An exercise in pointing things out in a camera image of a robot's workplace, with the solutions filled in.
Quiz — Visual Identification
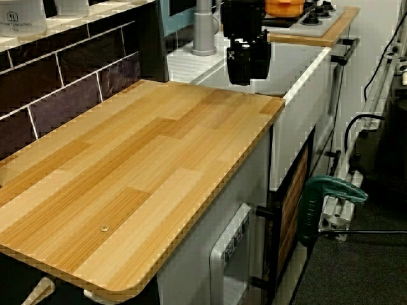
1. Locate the black towel bar handle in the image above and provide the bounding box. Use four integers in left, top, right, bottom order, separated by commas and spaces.
330, 37, 361, 67

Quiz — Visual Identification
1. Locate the aluminium frame rail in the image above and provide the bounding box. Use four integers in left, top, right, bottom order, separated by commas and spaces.
317, 30, 407, 241

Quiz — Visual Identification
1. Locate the wooden stove countertop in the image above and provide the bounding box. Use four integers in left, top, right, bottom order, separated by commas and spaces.
266, 6, 361, 48

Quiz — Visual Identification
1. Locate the wood slat cabinet door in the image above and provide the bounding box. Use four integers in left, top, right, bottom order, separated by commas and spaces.
266, 126, 316, 305

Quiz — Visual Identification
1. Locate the orange toy pot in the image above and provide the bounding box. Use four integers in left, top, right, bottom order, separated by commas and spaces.
264, 0, 307, 18

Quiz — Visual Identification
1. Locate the black looped cable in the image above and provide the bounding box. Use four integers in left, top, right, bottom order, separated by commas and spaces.
344, 113, 386, 161

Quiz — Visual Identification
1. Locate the white cabinet knob handle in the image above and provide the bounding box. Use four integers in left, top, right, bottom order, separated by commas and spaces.
21, 276, 57, 305

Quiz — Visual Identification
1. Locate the dark tile backsplash panel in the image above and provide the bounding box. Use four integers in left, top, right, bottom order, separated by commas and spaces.
0, 4, 170, 161

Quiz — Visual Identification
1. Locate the teal toy cabinet box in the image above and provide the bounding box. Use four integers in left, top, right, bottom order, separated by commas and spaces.
158, 0, 198, 38

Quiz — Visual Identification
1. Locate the white lidded jar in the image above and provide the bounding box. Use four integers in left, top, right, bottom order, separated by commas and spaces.
0, 0, 48, 37

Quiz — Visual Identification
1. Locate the black door handle peg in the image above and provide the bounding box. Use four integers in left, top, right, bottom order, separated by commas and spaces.
255, 205, 281, 220

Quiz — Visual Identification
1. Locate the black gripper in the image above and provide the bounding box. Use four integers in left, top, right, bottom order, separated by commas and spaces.
220, 0, 272, 86

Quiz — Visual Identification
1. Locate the white kitchen cabinet body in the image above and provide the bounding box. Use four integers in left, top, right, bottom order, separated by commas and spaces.
155, 126, 275, 305

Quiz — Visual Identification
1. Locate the black hanging cable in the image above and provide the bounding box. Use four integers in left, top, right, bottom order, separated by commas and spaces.
363, 11, 407, 103

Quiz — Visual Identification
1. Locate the white plain container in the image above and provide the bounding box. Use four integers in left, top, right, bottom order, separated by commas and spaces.
55, 0, 90, 17

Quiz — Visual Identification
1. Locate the beige backsplash shelf ledge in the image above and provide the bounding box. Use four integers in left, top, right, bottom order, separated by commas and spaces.
0, 0, 160, 55

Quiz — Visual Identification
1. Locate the white toy sink unit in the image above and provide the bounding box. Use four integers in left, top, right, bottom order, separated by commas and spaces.
167, 30, 334, 192

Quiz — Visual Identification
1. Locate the gray toy stove top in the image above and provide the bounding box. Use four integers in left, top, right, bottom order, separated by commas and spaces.
259, 0, 347, 38

